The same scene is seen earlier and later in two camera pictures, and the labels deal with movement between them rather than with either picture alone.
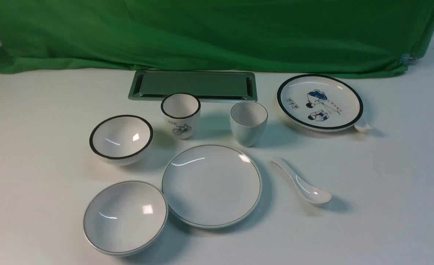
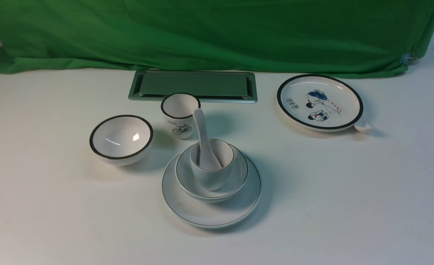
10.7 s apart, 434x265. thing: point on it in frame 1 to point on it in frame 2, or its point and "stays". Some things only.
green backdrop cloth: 37,37 stays
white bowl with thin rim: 124,218 to 190,186
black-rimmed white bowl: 121,140 stays
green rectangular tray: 209,85 stays
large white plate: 212,186 stays
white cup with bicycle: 181,111 stays
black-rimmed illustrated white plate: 319,102 stays
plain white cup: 249,119 to 213,180
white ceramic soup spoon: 316,196 to 207,159
